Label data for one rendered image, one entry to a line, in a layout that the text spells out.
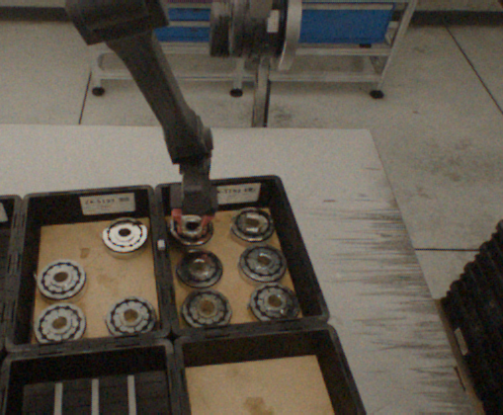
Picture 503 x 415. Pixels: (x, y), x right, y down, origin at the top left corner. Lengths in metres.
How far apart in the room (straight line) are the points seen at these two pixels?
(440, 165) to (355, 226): 1.51
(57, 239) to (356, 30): 2.23
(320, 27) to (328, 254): 1.81
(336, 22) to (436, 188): 1.01
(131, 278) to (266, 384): 0.36
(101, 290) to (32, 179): 0.57
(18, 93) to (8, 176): 1.67
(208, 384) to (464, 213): 1.95
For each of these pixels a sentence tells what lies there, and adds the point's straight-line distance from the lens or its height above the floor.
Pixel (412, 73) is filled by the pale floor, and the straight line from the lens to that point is 3.58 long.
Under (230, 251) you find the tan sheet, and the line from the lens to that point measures 1.16.
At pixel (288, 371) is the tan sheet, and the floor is 0.83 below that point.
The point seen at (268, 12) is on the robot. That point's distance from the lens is 1.25.
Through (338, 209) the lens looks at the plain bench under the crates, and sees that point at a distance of 1.49.
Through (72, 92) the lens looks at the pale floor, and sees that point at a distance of 3.15.
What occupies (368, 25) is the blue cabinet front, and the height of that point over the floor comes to 0.43.
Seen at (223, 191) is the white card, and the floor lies 0.90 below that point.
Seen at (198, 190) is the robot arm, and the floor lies 1.09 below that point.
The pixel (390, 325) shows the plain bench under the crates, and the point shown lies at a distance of 1.30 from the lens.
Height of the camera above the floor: 1.74
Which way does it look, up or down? 50 degrees down
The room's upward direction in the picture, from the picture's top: straight up
